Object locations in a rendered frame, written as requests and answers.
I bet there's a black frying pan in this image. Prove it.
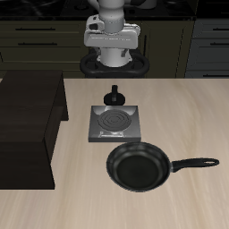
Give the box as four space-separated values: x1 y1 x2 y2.
106 141 221 193

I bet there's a black kitchen countertop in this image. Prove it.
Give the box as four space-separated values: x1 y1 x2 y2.
0 0 229 21

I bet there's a dark wooden cabinet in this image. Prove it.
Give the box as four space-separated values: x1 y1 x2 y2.
0 69 70 191

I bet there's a flat dark grey stove plate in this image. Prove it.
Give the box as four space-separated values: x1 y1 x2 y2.
88 104 142 144

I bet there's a dark grey kitchen drawer unit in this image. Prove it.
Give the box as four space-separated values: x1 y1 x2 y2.
183 17 229 80

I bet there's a flat black base plate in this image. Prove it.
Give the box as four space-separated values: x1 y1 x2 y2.
79 48 150 76

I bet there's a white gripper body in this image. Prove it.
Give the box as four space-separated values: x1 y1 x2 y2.
83 22 141 48

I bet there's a dark olive kitchen cupboard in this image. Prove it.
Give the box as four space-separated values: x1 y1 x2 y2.
0 18 197 80

